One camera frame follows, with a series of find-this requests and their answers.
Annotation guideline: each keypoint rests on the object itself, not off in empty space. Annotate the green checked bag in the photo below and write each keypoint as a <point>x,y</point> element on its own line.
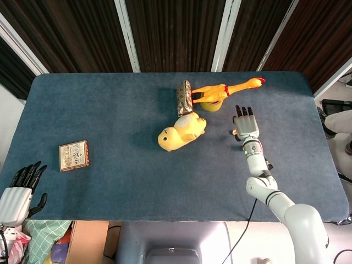
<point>41,239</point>

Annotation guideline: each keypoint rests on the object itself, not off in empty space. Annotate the blue felt table cover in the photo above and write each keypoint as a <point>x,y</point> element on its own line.
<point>123,178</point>

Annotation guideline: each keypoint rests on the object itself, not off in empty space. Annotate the yellow duck plush toy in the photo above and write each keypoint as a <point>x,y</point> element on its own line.
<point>176,134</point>

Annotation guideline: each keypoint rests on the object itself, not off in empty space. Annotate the brown cardboard box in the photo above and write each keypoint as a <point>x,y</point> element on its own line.
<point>88,242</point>

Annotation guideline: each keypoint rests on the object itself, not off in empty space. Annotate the patterned foil snack bag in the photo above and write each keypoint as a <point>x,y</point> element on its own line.
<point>184,99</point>

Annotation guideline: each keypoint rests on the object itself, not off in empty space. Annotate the orange rubber chicken toy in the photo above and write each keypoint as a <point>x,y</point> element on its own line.
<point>214,92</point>

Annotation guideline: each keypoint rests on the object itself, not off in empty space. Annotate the purple object under table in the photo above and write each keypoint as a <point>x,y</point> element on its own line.
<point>59,254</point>

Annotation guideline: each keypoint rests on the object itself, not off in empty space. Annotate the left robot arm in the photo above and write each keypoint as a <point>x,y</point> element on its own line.
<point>5,243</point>

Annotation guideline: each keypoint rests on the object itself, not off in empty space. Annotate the pink plastic bag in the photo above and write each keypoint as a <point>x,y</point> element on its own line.
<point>20,244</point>

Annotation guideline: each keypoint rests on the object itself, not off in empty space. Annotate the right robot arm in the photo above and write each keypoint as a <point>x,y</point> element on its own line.
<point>275,195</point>

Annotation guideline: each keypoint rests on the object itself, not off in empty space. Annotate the person leg beige trousers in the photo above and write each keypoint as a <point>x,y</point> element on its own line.
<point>341,122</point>

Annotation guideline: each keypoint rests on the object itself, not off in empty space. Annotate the black floor object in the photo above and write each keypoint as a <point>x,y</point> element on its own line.
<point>336,105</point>

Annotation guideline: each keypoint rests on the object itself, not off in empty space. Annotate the white partition frame post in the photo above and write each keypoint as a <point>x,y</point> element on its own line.
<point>276,35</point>
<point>24,52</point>
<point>226,35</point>
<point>334,81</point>
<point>128,35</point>

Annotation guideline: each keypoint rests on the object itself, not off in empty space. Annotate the small patterned card box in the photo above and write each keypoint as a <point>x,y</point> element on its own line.
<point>74,156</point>

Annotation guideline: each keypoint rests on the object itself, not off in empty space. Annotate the dark grey sneaker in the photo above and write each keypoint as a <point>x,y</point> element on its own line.
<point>321,115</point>

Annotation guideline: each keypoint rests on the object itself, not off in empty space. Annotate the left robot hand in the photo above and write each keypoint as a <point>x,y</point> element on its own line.
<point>13,206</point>

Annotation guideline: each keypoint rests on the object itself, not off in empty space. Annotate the grey robot torso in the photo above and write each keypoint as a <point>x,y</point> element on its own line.
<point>170,236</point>

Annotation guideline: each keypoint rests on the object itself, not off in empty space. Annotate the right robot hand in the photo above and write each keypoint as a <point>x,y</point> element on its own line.
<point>247,126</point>

